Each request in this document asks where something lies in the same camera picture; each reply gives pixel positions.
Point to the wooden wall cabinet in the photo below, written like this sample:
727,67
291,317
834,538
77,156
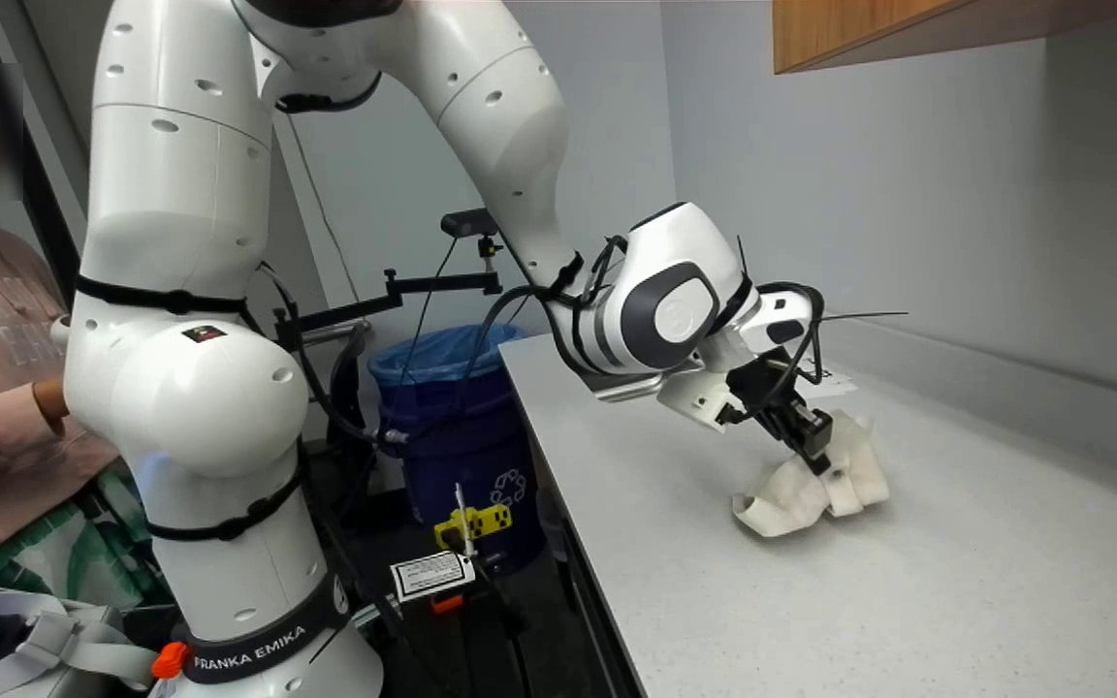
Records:
842,31

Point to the white towel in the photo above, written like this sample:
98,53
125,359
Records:
798,496

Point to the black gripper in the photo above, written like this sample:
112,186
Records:
770,392

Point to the white label tag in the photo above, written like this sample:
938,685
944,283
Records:
431,576

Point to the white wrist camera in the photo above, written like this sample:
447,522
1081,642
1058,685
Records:
705,397

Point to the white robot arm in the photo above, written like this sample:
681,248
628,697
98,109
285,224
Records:
207,412

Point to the white paper sheet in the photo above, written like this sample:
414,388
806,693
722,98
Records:
840,386

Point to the blue trash bin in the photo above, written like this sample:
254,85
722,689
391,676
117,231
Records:
453,415

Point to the yellow clamp tool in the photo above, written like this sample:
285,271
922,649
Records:
469,525

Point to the black camera on stand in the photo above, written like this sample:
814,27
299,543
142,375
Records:
291,326

